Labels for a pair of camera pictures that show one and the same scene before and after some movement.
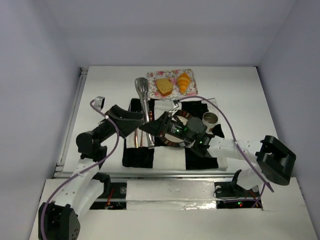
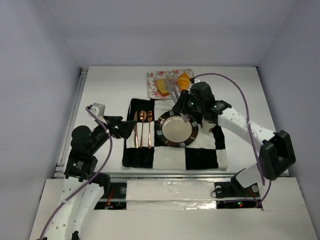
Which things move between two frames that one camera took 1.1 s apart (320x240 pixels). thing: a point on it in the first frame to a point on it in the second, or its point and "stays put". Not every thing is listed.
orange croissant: [183, 82] stays put
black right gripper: [164, 125] to [182, 104]
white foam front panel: [170, 195] stays put
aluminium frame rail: [59, 171] stays put
